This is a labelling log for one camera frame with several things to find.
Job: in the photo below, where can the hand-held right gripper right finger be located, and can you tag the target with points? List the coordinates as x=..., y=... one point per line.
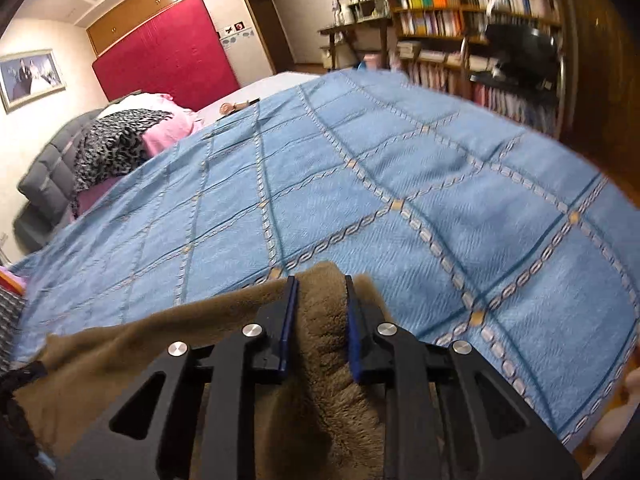
x=354, y=330

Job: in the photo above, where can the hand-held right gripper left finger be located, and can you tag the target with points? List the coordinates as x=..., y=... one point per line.
x=289, y=321

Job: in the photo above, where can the brown fleece blanket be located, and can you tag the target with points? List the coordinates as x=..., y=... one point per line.
x=315, y=360

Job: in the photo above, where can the blue patterned bedspread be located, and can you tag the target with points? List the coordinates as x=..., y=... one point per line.
x=380, y=180

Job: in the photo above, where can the small hairbrush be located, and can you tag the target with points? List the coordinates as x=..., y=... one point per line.
x=235, y=106

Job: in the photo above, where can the pink pillow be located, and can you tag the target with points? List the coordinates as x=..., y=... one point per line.
x=167, y=122

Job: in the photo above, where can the leopard print cloth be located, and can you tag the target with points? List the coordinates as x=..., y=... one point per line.
x=117, y=142

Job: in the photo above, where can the grey padded headboard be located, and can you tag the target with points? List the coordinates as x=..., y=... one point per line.
x=47, y=175

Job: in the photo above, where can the wooden desk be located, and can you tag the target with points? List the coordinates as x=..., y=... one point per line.
x=352, y=35

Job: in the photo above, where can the red upright mattress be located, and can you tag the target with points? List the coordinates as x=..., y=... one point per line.
x=167, y=52

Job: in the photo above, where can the wooden bookshelf with books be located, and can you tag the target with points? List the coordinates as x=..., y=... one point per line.
x=480, y=25

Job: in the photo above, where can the framed wall photo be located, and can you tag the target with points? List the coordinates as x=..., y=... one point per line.
x=31, y=77

